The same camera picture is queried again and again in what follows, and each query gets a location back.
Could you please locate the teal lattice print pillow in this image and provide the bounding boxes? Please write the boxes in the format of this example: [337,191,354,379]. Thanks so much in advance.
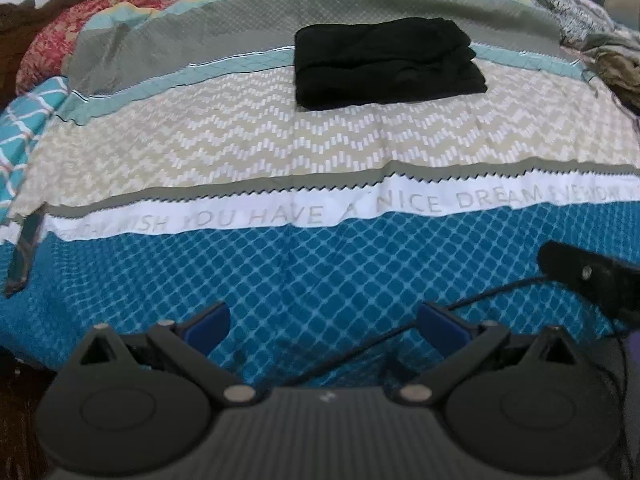
[0,76,71,227]

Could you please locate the red patchwork quilt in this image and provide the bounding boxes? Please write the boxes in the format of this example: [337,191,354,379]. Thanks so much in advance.
[15,0,436,97]

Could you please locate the patterned teal grey bed sheet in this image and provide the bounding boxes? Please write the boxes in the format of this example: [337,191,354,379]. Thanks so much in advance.
[0,0,640,396]

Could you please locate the olive crumpled clothes pile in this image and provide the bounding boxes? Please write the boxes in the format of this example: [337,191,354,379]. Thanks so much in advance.
[582,32,640,112]

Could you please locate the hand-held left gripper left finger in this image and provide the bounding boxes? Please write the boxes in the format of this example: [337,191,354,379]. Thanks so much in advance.
[77,301,256,406]

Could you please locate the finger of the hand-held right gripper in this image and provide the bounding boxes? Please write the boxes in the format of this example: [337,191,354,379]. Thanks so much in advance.
[537,240,608,295]

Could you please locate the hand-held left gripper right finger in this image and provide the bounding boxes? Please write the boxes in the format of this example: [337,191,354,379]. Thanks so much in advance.
[399,301,578,406]

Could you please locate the carved wooden headboard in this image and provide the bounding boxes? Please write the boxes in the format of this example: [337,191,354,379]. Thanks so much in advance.
[0,0,89,111]

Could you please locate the blue white floral blanket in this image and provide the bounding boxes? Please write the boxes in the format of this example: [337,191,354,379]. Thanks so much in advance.
[425,0,617,47]

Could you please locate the black cable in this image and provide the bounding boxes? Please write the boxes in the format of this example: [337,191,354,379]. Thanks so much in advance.
[295,275,551,392]

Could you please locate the black pants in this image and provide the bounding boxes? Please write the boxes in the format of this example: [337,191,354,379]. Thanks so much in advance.
[293,16,489,110]

